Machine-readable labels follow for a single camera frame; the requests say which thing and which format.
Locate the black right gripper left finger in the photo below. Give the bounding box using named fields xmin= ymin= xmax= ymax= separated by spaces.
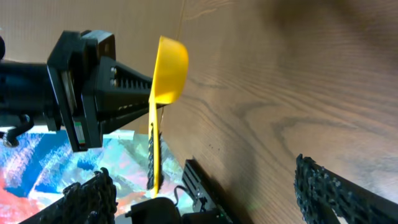
xmin=21 ymin=167 xmax=118 ymax=224

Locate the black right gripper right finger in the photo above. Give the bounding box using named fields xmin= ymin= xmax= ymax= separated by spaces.
xmin=294 ymin=154 xmax=397 ymax=224

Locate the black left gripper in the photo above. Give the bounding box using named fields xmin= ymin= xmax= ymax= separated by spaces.
xmin=47 ymin=30 xmax=152 ymax=152

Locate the yellow measuring scoop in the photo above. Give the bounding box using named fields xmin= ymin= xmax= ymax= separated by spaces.
xmin=147 ymin=36 xmax=189 ymax=198

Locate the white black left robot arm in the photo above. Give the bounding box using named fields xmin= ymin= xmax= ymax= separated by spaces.
xmin=1 ymin=30 xmax=152 ymax=152

